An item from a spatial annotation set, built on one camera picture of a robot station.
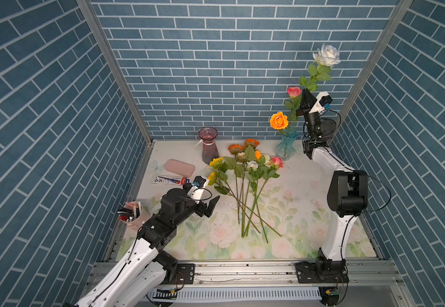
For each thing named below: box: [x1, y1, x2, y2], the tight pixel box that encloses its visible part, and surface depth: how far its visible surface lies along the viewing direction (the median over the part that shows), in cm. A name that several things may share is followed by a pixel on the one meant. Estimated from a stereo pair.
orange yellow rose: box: [269, 111, 289, 130], surface depth 83 cm
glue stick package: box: [150, 174, 190, 186], surface depth 102 cm
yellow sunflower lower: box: [207, 171, 217, 186], surface depth 99 cm
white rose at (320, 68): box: [299, 43, 341, 92], surface depth 68 cm
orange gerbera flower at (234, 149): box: [227, 143, 245, 156], surface depth 111 cm
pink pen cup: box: [117, 200, 151, 231], surface depth 82 cm
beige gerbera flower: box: [235, 151, 247, 163], surface depth 107 cm
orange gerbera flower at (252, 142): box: [243, 138, 261, 151], surface depth 110 cm
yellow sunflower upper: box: [209, 156, 224, 169], surface depth 107 cm
